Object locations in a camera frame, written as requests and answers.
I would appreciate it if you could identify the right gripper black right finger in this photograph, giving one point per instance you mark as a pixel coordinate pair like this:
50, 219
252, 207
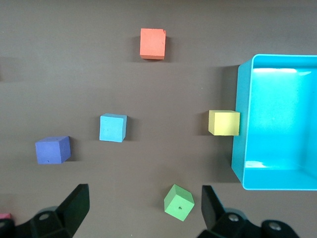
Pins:
218, 218

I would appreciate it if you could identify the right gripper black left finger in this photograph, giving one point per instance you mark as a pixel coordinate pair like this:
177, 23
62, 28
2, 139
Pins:
67, 215

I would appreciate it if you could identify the light blue foam cube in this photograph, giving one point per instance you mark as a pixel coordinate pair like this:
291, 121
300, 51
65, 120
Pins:
111, 127

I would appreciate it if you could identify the green foam cube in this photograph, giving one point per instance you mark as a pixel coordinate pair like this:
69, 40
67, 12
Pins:
178, 203

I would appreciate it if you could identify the red foam cube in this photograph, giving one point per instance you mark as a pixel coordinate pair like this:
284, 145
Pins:
5, 216

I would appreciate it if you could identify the purple foam cube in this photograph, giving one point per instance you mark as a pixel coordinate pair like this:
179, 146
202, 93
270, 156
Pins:
52, 150

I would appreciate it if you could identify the yellow foam cube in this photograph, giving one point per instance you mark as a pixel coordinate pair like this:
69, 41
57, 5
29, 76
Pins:
224, 122

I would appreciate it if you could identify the cyan plastic bin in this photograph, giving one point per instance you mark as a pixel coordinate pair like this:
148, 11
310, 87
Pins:
277, 119

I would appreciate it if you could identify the brown paper table cover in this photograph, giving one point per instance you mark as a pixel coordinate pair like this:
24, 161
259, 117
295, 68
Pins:
148, 99

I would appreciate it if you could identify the orange foam cube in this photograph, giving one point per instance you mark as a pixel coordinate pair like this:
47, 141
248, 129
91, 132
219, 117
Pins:
152, 43

